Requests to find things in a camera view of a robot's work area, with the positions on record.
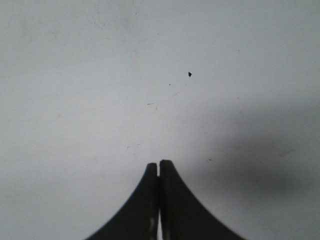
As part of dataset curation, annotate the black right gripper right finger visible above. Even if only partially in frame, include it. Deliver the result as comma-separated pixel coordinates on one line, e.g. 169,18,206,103
159,159,243,240

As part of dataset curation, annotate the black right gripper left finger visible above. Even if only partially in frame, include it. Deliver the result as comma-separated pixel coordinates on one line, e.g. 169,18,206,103
88,163,159,240

